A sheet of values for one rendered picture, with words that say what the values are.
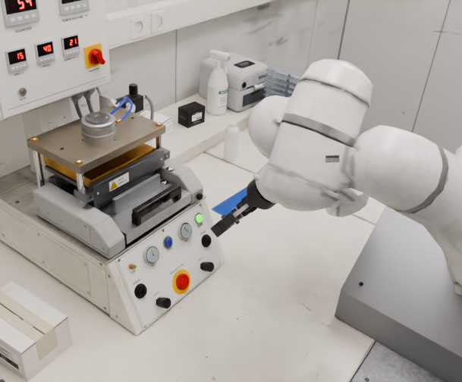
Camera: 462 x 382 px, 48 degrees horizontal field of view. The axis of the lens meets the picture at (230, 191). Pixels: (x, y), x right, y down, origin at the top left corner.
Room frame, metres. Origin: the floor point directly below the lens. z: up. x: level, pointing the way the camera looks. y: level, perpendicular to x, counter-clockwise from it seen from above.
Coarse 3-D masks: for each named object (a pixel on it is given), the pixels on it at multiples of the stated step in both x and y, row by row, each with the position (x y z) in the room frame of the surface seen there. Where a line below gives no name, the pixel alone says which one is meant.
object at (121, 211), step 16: (128, 192) 0.99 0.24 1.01; (144, 192) 1.03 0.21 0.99; (160, 192) 1.06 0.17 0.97; (112, 208) 0.98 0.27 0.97; (128, 208) 0.98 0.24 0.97; (160, 208) 0.99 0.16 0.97; (176, 208) 1.03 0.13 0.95; (128, 224) 0.92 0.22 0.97; (144, 224) 0.93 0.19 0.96; (128, 240) 0.89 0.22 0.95
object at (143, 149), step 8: (144, 144) 1.14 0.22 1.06; (128, 152) 1.09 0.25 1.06; (136, 152) 1.09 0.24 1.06; (144, 152) 1.10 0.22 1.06; (48, 160) 1.04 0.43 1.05; (112, 160) 1.05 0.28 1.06; (120, 160) 1.05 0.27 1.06; (128, 160) 1.06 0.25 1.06; (48, 168) 1.04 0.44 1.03; (56, 168) 1.02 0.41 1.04; (64, 168) 1.01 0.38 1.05; (96, 168) 1.01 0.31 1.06; (104, 168) 1.01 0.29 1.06; (112, 168) 1.01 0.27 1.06; (64, 176) 1.01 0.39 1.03; (72, 176) 0.99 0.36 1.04; (88, 176) 0.97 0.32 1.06; (96, 176) 0.97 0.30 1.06; (104, 176) 0.99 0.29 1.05; (88, 184) 0.96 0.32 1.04
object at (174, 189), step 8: (176, 184) 1.04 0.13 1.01; (168, 192) 1.01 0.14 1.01; (176, 192) 1.02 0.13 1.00; (152, 200) 0.97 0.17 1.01; (160, 200) 0.98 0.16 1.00; (168, 200) 1.00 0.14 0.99; (136, 208) 0.93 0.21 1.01; (144, 208) 0.94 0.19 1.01; (152, 208) 0.96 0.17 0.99; (136, 216) 0.92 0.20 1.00; (136, 224) 0.92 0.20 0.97
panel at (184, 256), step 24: (192, 216) 1.06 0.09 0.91; (144, 240) 0.93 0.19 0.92; (192, 240) 1.02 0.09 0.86; (120, 264) 0.86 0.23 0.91; (144, 264) 0.90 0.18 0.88; (168, 264) 0.94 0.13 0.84; (192, 264) 0.99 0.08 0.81; (216, 264) 1.04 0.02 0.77; (168, 288) 0.91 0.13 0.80; (192, 288) 0.96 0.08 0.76; (144, 312) 0.83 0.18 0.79
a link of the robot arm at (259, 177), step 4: (264, 168) 0.95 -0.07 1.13; (260, 172) 0.95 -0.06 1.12; (264, 172) 0.94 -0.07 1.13; (256, 176) 0.94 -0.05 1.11; (260, 176) 0.94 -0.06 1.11; (256, 180) 0.94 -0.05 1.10; (260, 180) 0.93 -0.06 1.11; (256, 184) 0.94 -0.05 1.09; (260, 184) 0.93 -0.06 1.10; (260, 188) 0.92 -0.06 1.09; (264, 188) 0.92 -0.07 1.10; (260, 192) 0.92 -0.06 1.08; (264, 192) 0.92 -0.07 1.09; (264, 196) 0.92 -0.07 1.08; (268, 196) 0.91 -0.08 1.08; (272, 200) 0.92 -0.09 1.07
